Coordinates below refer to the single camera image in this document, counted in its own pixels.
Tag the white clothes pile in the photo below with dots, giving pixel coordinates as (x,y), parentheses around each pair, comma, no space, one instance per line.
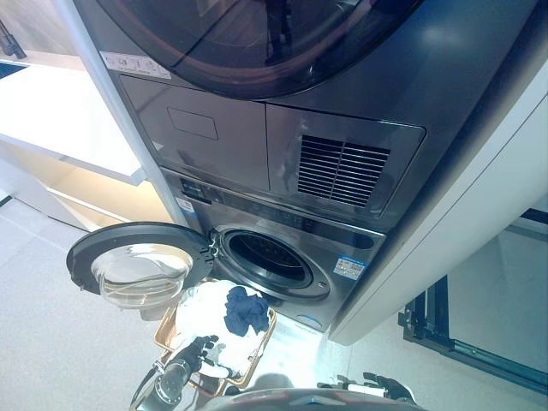
(201,308)

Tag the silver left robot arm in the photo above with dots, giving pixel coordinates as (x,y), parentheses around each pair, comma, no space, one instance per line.
(169,381)

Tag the dryer vent grille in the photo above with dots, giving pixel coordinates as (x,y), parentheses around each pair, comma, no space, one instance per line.
(342,171)

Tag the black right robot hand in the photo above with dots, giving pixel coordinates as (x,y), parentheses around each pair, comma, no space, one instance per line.
(391,387)

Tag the round glass washer door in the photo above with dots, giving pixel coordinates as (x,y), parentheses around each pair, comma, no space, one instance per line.
(128,246)

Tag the dark blue garment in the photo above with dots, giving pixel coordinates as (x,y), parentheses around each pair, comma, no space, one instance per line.
(246,310)

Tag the blue energy label sticker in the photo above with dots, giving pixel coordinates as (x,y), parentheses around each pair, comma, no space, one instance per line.
(350,267)

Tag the black metal frame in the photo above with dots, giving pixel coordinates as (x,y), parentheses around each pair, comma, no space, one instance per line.
(432,325)

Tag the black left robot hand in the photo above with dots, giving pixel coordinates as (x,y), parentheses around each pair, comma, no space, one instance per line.
(198,349)

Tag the dark round dryer door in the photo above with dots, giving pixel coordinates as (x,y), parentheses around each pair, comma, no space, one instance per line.
(265,43)

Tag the white warning sticker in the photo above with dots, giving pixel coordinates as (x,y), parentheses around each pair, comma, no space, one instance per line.
(132,65)

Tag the white cabinet side panel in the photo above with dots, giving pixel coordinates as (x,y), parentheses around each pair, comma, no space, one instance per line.
(462,222)

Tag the grey front-load washing machine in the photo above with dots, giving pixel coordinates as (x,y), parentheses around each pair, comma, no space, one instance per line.
(274,222)

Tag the white cabinet post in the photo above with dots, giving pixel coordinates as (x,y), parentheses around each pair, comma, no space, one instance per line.
(124,111)

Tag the white countertop shelf unit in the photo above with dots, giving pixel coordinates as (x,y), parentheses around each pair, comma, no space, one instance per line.
(55,115)

